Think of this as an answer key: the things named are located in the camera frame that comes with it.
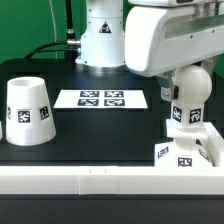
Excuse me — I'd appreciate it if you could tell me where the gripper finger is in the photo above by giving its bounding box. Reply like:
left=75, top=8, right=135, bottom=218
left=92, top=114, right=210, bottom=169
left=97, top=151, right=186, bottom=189
left=157, top=71, right=175, bottom=102
left=200, top=57, right=216, bottom=76

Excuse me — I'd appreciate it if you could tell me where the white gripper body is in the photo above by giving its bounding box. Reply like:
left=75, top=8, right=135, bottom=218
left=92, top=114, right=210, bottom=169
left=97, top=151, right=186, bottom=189
left=125, top=6, right=224, bottom=77

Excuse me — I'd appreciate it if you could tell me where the white lamp bulb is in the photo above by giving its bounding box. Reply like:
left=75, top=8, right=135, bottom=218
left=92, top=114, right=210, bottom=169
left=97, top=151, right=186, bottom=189
left=171, top=65, right=212, bottom=131

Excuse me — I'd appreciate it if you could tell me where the white lamp base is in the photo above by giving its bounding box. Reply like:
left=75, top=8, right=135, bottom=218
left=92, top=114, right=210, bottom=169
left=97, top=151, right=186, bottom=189
left=154, top=119, right=213, bottom=169

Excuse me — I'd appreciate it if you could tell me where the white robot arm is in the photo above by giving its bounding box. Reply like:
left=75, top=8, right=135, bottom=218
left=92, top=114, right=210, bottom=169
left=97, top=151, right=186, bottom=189
left=77, top=0, right=224, bottom=101

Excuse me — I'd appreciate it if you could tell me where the white lamp shade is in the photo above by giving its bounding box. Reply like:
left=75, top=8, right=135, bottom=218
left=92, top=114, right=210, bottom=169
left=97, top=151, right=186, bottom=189
left=6, top=77, right=56, bottom=146

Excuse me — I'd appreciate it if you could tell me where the white marker sheet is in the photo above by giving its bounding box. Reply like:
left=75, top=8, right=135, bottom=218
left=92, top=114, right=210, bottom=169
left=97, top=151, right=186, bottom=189
left=54, top=90, right=148, bottom=109

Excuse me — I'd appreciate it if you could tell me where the black cable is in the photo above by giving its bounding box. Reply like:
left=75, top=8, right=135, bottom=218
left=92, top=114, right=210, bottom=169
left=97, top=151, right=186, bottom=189
left=24, top=0, right=82, bottom=61

